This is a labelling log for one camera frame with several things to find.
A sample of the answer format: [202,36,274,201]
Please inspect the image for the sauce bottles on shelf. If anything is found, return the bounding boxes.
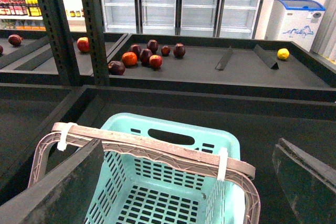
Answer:
[1,0,42,17]

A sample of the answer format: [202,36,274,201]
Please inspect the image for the teal plastic shopping basket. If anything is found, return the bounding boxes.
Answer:
[85,113,245,223]

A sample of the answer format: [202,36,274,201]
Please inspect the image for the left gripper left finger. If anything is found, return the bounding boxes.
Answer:
[1,140,104,223]

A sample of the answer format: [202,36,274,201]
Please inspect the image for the red apple behind post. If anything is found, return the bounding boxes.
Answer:
[77,37,90,53]

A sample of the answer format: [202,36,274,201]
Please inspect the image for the dark red apple front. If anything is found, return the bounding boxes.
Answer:
[108,61,125,76]

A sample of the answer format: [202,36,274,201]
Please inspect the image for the orange fruit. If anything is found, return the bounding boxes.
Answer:
[121,52,138,67]

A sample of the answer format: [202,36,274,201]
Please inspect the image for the black display tray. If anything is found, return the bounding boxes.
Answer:
[109,34,335,103]
[1,84,335,223]
[1,30,128,86]

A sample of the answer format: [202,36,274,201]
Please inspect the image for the triangular black divider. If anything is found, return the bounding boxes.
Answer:
[253,44,279,70]

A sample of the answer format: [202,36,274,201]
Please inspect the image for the white zip tie right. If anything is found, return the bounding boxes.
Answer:
[217,147,228,181]

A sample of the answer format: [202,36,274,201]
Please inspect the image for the small dark red apple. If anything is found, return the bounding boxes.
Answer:
[161,46,171,57]

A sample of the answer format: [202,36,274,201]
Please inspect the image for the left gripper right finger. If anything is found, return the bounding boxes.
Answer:
[272,138,335,223]

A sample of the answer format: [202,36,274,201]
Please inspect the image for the dark red apple back left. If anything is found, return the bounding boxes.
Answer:
[129,44,142,57]

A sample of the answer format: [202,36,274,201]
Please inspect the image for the black left display tray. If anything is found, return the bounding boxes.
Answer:
[1,30,128,86]

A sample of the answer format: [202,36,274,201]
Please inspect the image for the flat black divider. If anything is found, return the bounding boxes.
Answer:
[215,46,233,71]

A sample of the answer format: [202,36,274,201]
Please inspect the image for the black perforated shelf post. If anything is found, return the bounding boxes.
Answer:
[38,0,80,86]

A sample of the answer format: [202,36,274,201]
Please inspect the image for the white chest freezer blue lid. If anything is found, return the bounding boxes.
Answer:
[265,0,326,51]

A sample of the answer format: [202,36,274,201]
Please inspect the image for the dark apple far left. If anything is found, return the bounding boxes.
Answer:
[8,34,23,47]

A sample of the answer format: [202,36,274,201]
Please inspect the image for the dark red apple right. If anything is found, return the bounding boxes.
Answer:
[173,43,185,58]

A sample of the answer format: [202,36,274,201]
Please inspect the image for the black lower display tray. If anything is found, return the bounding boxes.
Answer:
[1,84,335,223]

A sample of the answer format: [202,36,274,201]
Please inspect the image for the white zip tie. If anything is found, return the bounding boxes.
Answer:
[57,122,78,152]
[217,147,228,181]

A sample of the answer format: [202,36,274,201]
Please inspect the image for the yellow lemon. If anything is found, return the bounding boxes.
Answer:
[277,48,290,60]

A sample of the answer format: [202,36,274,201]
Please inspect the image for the dark red apple middle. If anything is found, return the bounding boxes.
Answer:
[139,49,153,65]

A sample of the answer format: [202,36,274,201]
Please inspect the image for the glass door refrigerator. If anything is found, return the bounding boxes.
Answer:
[101,0,262,39]

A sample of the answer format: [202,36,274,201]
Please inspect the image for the black upper display tray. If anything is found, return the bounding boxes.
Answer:
[109,34,335,103]

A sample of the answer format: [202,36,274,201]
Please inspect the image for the red apple near orange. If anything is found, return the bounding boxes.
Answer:
[149,55,163,69]

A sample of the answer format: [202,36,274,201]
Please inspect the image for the white zip tie left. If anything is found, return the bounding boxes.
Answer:
[57,122,78,152]

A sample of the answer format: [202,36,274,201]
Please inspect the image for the jars on shelf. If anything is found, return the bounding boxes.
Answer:
[66,9,83,18]

